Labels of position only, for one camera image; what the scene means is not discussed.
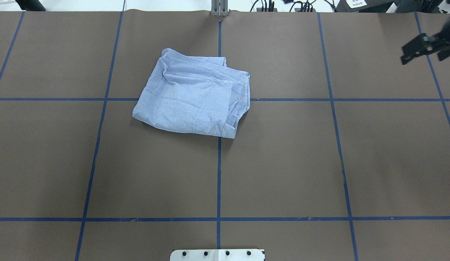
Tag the light blue striped shirt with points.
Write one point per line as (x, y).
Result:
(191, 94)

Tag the black box with label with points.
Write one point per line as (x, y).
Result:
(363, 6)

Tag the grey USB hub right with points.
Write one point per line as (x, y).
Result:
(303, 6)

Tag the grey usb hub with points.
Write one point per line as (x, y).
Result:
(267, 6)
(303, 6)

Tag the grey USB hub left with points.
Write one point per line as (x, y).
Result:
(267, 6)

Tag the grey aluminium frame post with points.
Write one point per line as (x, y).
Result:
(219, 8)

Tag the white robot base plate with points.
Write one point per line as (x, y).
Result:
(234, 254)

